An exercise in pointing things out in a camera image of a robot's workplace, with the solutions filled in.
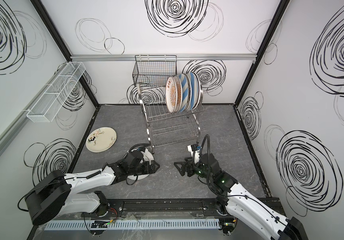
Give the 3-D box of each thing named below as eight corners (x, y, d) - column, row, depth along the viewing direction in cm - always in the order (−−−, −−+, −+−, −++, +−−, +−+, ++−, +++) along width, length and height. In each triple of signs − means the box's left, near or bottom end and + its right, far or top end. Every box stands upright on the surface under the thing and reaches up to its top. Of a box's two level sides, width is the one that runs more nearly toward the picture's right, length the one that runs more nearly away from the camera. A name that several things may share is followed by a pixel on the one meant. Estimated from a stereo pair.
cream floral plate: (82, 152, 96) (80, 151, 94) (92, 129, 108) (91, 127, 106) (112, 152, 96) (111, 151, 94) (119, 129, 108) (118, 127, 106)
